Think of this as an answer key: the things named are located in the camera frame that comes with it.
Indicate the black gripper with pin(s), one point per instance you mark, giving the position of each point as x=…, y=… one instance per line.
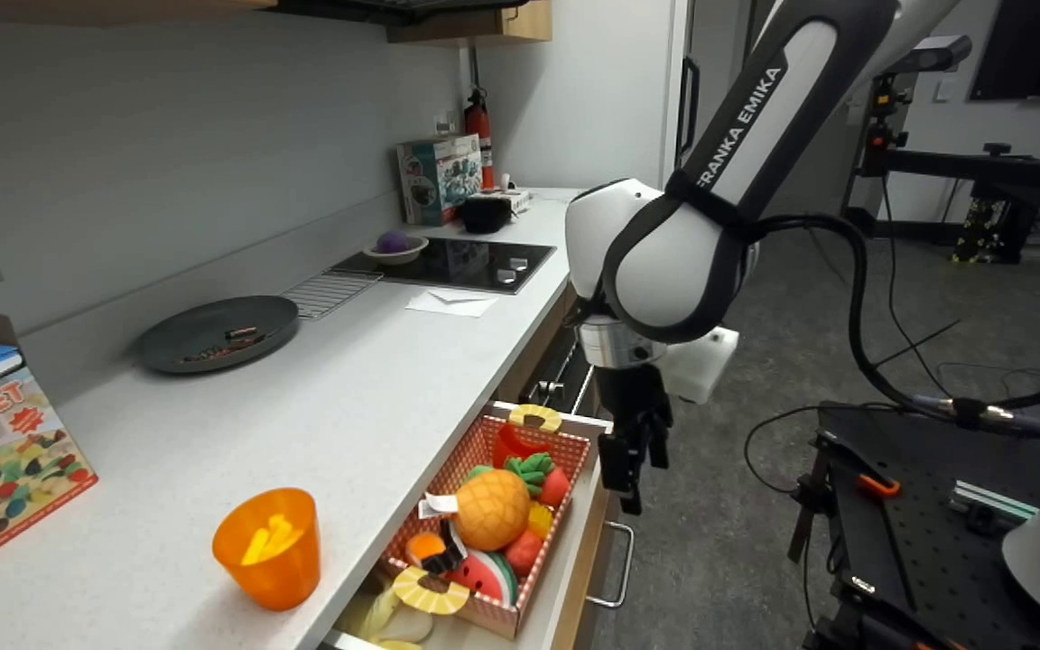
x=635, y=411

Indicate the wooden drawer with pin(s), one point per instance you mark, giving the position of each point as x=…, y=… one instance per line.
x=578, y=589

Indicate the orange pineapple plush toy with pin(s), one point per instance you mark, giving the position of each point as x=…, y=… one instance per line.
x=492, y=507

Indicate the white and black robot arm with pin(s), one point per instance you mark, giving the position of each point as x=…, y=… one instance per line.
x=665, y=258

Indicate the red toy tomato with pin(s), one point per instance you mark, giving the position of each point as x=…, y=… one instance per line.
x=557, y=485

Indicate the yellow toy pepper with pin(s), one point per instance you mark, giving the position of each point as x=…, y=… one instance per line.
x=541, y=517

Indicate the red toy jar yellow lid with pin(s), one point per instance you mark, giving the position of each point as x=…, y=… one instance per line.
x=513, y=448

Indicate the red toy apple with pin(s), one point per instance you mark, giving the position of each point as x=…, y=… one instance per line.
x=524, y=553

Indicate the toy watermelon slice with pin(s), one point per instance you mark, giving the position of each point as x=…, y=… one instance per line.
x=486, y=579

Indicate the small orange toy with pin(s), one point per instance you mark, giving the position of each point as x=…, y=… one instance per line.
x=421, y=547

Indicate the yellow toy pineapple slice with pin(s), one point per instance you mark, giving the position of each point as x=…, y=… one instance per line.
x=430, y=597

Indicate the white toy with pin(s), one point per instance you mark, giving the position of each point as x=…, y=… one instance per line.
x=412, y=633

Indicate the pale green toy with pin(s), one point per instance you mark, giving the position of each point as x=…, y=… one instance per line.
x=376, y=616

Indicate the yellow toy piece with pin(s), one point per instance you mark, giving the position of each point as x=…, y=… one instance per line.
x=268, y=539

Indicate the colourful toy set box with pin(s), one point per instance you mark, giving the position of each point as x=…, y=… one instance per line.
x=2, y=476

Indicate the black clamp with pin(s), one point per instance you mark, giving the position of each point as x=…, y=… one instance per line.
x=811, y=517

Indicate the red checkered basket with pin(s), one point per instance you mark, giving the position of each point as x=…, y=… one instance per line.
x=498, y=616

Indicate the silver cooktop knobs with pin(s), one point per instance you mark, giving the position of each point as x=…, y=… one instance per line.
x=509, y=273

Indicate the black induction cooktop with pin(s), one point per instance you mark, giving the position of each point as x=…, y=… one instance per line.
x=451, y=260

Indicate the small white objects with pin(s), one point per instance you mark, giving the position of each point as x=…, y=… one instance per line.
x=519, y=200

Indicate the black mug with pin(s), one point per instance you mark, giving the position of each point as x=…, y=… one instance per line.
x=486, y=216

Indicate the black robot cart table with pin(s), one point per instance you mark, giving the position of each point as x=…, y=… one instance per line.
x=940, y=542

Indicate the small bowl purple contents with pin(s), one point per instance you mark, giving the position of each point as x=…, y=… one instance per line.
x=397, y=247

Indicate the green white striped item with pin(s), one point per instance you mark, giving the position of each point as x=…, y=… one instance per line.
x=996, y=500

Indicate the green white carton box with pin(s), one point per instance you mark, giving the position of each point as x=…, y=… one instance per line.
x=438, y=180

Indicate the white refrigerator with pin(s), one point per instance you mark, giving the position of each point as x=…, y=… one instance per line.
x=568, y=96

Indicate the orange plastic cup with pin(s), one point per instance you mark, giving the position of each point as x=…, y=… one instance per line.
x=268, y=573

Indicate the dark round plate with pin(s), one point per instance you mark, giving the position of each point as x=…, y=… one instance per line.
x=268, y=317

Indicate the small dark food pieces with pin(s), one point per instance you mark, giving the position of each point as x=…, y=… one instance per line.
x=232, y=341

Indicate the black range hood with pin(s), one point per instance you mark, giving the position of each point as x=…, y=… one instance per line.
x=398, y=5

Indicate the black monitor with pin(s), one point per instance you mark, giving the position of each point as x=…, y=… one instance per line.
x=1038, y=40

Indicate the black camera stand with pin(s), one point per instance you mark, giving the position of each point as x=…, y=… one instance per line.
x=895, y=147

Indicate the black equipment frame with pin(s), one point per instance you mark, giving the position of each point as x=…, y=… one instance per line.
x=1029, y=168

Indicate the grey bar camera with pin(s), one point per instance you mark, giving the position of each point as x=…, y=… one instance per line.
x=948, y=52

